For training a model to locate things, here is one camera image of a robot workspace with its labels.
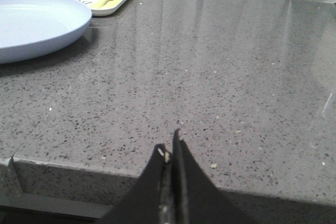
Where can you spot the light blue plate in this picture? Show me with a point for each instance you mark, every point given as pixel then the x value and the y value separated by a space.
pixel 34 28

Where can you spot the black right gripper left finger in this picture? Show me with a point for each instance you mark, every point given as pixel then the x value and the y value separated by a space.
pixel 145 202

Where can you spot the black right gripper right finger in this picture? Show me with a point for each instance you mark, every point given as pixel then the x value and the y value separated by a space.
pixel 196 199

